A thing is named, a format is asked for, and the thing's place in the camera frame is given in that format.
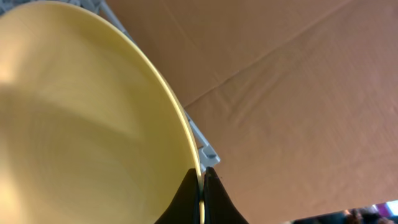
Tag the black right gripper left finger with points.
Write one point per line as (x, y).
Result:
(185, 205)

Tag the cardboard sheet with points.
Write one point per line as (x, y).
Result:
(298, 98)

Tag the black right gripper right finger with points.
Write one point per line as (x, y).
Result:
(219, 209)

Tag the yellow plate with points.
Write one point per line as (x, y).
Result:
(90, 130)

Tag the grey dishwasher rack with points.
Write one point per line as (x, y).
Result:
(208, 156)

